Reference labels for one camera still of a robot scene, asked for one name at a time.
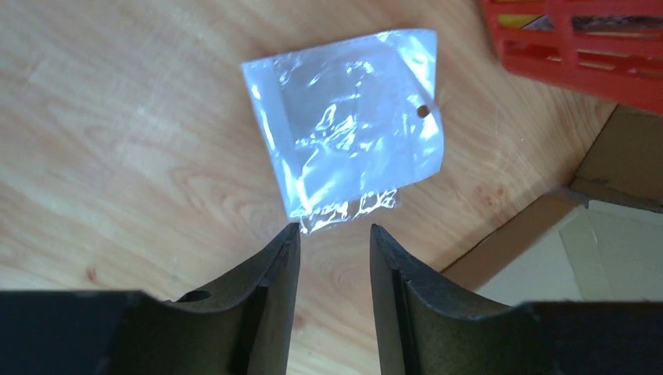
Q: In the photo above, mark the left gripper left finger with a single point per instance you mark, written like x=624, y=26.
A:
x=239, y=323

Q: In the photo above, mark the small cardboard sheet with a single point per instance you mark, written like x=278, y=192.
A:
x=598, y=239

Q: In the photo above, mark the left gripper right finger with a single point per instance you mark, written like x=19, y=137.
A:
x=427, y=324

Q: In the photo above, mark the clear plastic packet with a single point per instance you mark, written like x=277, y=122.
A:
x=347, y=124

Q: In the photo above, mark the red plastic shopping basket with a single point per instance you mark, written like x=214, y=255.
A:
x=608, y=49

